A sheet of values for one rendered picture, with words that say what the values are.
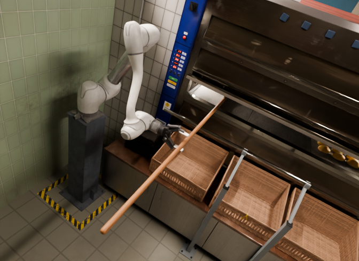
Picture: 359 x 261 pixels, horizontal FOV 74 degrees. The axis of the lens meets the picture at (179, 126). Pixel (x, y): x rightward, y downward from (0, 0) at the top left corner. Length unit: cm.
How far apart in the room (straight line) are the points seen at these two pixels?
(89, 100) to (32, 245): 131
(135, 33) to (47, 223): 183
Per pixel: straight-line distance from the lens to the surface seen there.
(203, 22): 206
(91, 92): 185
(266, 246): 210
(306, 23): 191
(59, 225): 255
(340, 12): 455
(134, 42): 153
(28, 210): 268
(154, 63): 232
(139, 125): 158
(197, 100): 222
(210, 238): 236
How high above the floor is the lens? 219
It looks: 35 degrees down
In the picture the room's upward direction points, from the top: 19 degrees clockwise
